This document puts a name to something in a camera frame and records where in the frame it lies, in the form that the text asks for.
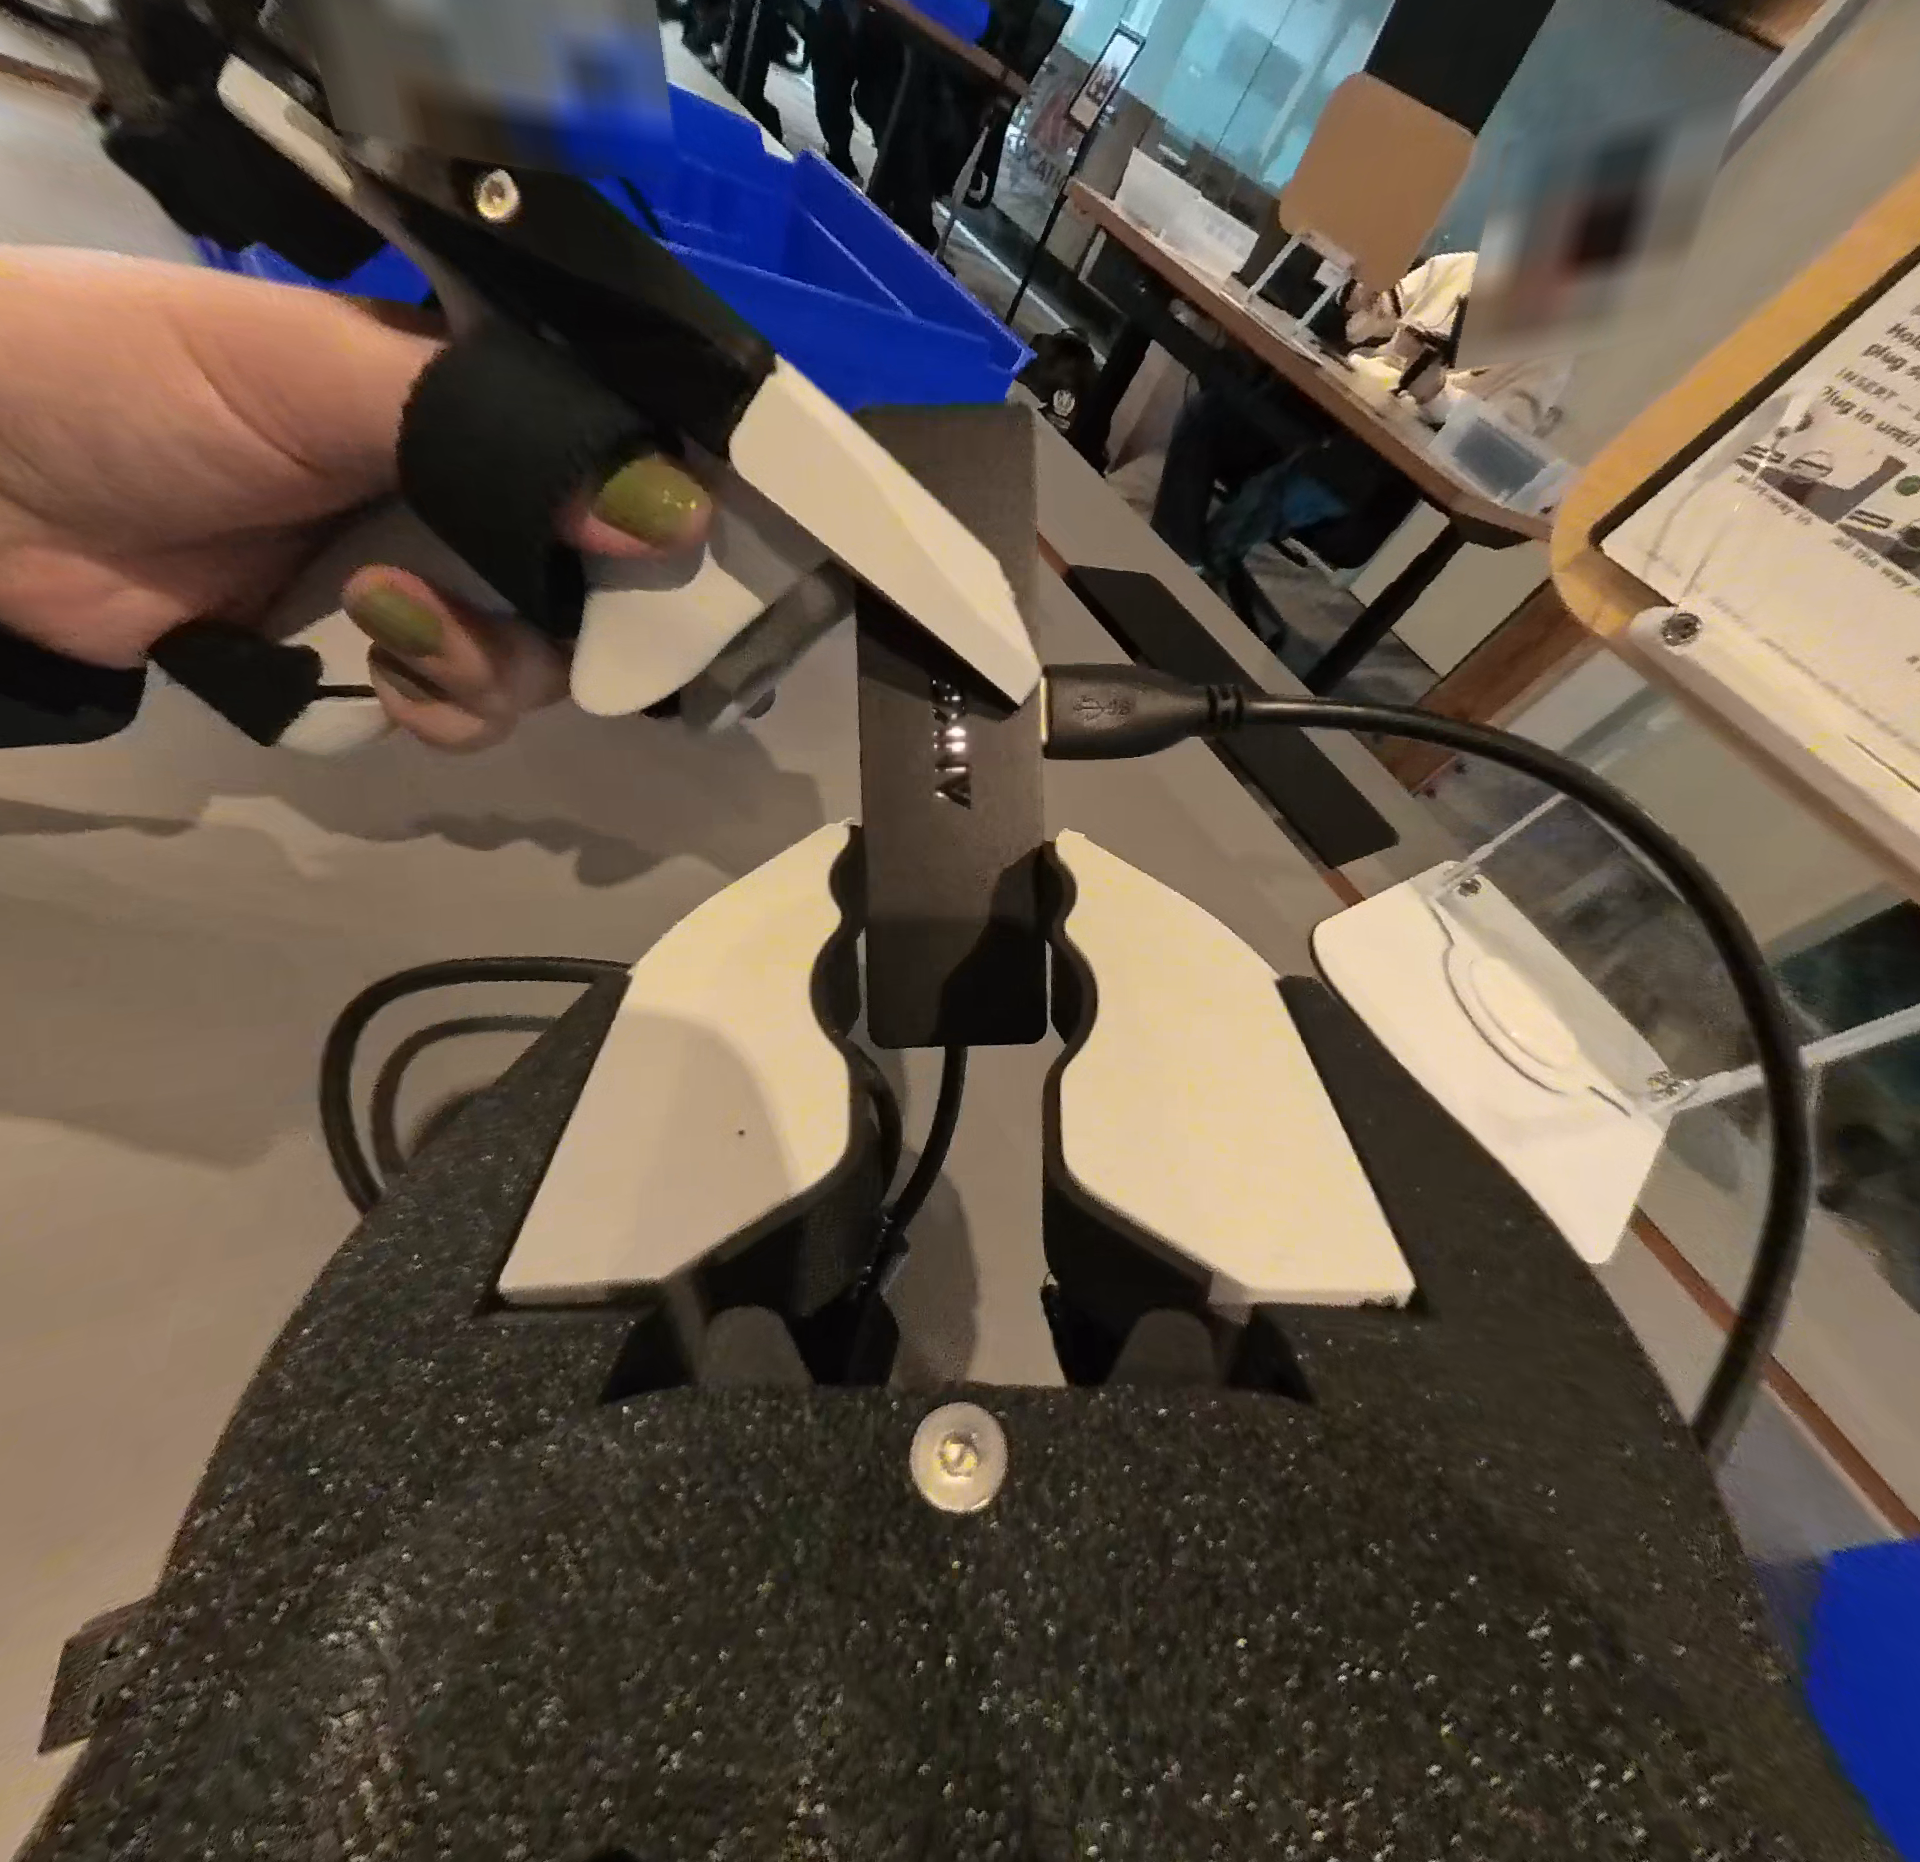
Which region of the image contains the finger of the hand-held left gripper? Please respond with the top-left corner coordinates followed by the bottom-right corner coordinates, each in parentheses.
top-left (681, 363), bottom-right (1047, 734)

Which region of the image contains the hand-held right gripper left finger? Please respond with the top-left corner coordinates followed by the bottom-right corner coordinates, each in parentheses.
top-left (497, 820), bottom-right (905, 1346)

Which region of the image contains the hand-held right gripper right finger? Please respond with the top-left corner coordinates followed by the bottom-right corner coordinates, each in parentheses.
top-left (1040, 826), bottom-right (1421, 1342)

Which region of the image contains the thick black usb cable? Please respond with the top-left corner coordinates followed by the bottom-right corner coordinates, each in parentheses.
top-left (1040, 660), bottom-right (1816, 1460)

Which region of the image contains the thin black hub cable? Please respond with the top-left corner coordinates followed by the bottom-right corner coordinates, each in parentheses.
top-left (320, 960), bottom-right (970, 1249)

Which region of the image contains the person's left hand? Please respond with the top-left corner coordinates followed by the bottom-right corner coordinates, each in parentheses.
top-left (0, 241), bottom-right (717, 755)

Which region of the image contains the black backpack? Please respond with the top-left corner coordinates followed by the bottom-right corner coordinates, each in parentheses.
top-left (1019, 329), bottom-right (1104, 432)

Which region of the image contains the instruction board on stand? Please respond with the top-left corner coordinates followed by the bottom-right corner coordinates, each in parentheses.
top-left (1313, 211), bottom-right (1920, 1266)

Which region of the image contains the wooden work table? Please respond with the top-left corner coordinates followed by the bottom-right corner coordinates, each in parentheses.
top-left (1058, 178), bottom-right (1568, 695)

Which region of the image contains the small floor sign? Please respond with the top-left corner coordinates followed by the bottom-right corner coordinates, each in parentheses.
top-left (1069, 25), bottom-right (1148, 135)

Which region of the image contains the small wooden board stand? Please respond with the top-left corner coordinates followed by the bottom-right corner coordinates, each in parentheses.
top-left (1238, 73), bottom-right (1481, 335)

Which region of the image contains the clear plastic container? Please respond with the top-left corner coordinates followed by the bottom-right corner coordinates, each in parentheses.
top-left (1439, 411), bottom-right (1574, 509)

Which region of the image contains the printed instruction sheet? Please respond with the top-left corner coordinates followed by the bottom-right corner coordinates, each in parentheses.
top-left (1597, 263), bottom-right (1920, 785)

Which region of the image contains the black table cable cover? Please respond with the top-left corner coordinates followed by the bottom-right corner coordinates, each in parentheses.
top-left (1038, 532), bottom-right (1400, 872)

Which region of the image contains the wooden post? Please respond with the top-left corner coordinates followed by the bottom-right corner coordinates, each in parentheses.
top-left (1371, 586), bottom-right (1594, 799)

